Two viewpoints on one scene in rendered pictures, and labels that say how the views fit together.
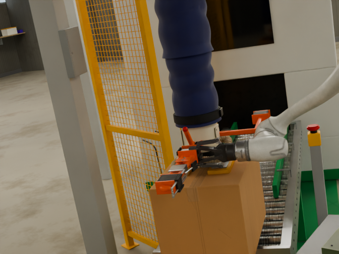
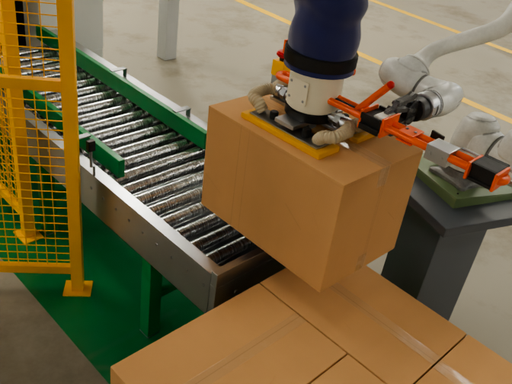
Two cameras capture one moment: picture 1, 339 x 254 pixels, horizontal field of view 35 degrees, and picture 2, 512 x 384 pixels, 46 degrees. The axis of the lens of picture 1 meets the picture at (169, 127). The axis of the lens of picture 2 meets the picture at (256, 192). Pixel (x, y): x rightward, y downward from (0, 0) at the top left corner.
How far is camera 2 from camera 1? 241 cm
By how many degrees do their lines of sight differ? 62
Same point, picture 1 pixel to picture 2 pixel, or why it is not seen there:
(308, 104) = (483, 40)
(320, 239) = (417, 190)
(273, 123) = (426, 63)
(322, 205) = not seen: hidden behind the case
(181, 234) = (353, 234)
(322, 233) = not seen: hidden behind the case
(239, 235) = (401, 211)
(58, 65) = not seen: outside the picture
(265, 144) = (456, 94)
